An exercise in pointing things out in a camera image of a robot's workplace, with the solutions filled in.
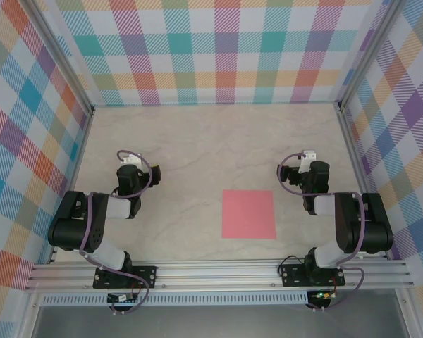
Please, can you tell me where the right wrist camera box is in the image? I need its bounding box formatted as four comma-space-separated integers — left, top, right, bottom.
300, 150, 318, 173

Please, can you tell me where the pink square cloth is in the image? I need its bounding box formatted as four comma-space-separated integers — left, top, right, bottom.
221, 189, 277, 241

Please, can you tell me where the grey metal panel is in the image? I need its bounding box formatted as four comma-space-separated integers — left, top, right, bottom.
31, 304, 410, 338

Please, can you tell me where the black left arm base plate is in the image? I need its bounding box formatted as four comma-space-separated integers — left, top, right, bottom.
93, 265, 158, 289

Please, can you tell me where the circuit board with label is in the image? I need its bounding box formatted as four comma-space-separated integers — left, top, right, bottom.
106, 294, 138, 303

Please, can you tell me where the aluminium mounting rail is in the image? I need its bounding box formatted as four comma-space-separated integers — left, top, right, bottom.
24, 259, 415, 292

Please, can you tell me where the circuit board with green light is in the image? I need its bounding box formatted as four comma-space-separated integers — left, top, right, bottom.
312, 290, 339, 301

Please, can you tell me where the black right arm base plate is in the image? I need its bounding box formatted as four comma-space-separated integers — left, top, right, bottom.
280, 263, 346, 288

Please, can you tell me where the aluminium frame post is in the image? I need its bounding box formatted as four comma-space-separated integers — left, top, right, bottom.
27, 0, 95, 115
338, 0, 401, 110

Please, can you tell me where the slotted grey cable duct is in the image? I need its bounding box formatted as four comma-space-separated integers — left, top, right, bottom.
40, 291, 309, 306

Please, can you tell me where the aluminium table side rail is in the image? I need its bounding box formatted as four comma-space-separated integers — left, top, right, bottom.
49, 108, 95, 263
334, 101, 388, 260

